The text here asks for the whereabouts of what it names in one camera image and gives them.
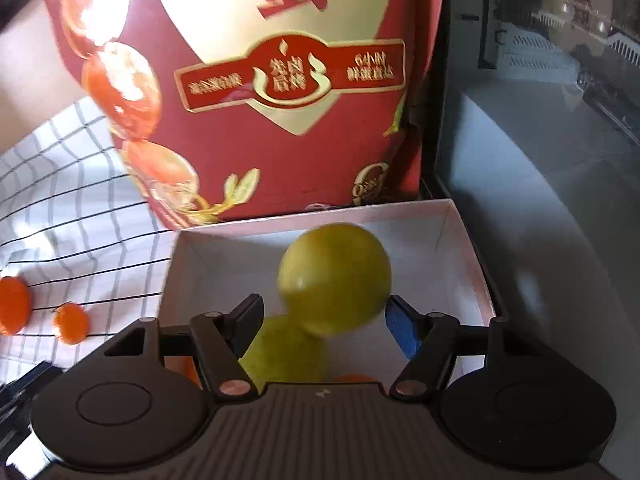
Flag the large green guava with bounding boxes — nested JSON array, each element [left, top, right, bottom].
[[239, 314, 328, 391]]

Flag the large orange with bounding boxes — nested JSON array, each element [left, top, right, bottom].
[[0, 276, 32, 336]]

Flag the pink gift box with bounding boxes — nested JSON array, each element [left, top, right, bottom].
[[160, 200, 494, 385]]

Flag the mandarin with stem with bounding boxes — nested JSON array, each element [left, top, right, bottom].
[[52, 302, 90, 346]]

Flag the mandarin inside box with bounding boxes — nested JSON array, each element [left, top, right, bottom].
[[332, 373, 378, 384]]

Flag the white black-grid tablecloth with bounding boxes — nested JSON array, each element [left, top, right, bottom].
[[1, 98, 175, 382]]

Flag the red snack bag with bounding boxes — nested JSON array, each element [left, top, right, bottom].
[[44, 0, 442, 229]]

